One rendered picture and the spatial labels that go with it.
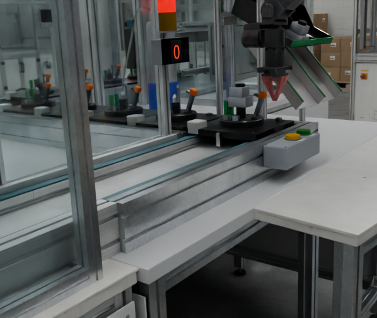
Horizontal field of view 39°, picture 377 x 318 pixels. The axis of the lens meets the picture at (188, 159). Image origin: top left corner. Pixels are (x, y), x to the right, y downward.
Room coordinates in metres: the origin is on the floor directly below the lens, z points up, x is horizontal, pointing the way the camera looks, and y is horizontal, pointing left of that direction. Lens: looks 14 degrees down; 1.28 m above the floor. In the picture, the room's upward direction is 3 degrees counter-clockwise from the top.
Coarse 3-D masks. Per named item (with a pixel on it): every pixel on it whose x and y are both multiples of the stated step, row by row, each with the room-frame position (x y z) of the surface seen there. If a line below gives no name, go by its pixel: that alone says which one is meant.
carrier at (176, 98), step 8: (176, 96) 1.76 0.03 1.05; (176, 104) 1.76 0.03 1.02; (176, 112) 1.76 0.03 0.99; (184, 112) 1.73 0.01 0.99; (192, 112) 1.75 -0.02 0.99; (176, 120) 1.70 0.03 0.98; (184, 120) 1.71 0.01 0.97; (208, 120) 1.71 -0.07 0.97; (176, 128) 1.62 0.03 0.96; (184, 128) 1.61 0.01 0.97
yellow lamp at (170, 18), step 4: (172, 12) 1.52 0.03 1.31; (160, 16) 1.52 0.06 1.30; (164, 16) 1.51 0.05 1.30; (168, 16) 1.51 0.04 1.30; (172, 16) 1.52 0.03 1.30; (176, 16) 1.53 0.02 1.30; (160, 20) 1.52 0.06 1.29; (164, 20) 1.51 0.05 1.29; (168, 20) 1.51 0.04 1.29; (172, 20) 1.52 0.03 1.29; (176, 20) 1.53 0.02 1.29; (160, 24) 1.52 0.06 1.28; (164, 24) 1.51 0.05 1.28; (168, 24) 1.51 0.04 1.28; (172, 24) 1.52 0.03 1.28; (176, 24) 1.53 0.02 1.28; (160, 28) 1.52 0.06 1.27; (164, 28) 1.51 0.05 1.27; (168, 28) 1.51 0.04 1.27; (172, 28) 1.51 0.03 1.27; (176, 28) 1.53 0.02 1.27
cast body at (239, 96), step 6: (240, 84) 1.60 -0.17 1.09; (234, 90) 1.60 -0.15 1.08; (240, 90) 1.59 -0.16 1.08; (246, 90) 1.61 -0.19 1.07; (234, 96) 1.60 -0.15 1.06; (240, 96) 1.59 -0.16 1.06; (246, 96) 1.61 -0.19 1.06; (228, 102) 1.62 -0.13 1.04; (234, 102) 1.60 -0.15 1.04; (240, 102) 1.59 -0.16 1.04; (246, 102) 1.58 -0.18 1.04; (252, 102) 1.61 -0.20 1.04
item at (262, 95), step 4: (260, 92) 1.56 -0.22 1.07; (264, 92) 1.57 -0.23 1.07; (256, 96) 1.57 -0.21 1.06; (260, 96) 1.56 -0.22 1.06; (264, 96) 1.56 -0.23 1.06; (260, 100) 1.57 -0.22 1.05; (260, 104) 1.57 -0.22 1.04; (256, 108) 1.57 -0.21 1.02; (260, 108) 1.58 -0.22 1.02; (256, 112) 1.57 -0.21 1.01
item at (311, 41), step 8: (240, 0) 1.89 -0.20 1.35; (248, 0) 1.86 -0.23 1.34; (256, 0) 1.98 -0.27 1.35; (264, 0) 1.97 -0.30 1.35; (240, 8) 1.89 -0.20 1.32; (248, 8) 1.86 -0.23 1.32; (256, 8) 1.84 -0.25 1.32; (240, 16) 1.89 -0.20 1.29; (248, 16) 1.86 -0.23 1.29; (256, 16) 1.84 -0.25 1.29; (288, 24) 1.90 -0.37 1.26; (288, 40) 1.74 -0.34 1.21; (296, 40) 1.74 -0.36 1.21; (304, 40) 1.77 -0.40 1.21; (312, 40) 1.80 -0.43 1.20
